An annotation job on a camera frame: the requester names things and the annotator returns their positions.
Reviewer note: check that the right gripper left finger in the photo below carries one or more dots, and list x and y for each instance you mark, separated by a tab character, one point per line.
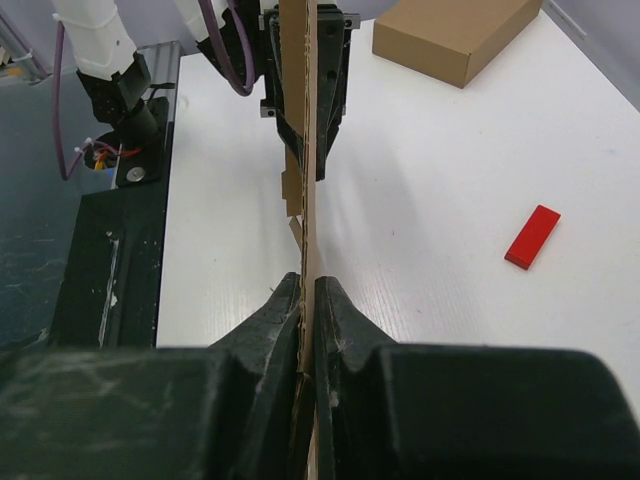
221	412

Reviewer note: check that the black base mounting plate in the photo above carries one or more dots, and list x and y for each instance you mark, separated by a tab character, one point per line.
110	292

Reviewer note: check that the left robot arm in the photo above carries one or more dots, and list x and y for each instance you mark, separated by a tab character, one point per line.
241	39

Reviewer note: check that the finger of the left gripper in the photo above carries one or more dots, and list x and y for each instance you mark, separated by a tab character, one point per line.
334	34
282	28

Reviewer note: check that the red rectangular block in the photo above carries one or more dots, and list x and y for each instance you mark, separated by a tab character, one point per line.
531	239

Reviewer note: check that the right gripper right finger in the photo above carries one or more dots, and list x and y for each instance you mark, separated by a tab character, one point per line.
390	410

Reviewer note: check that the cardboard box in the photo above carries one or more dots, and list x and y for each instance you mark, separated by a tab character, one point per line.
304	415
450	40

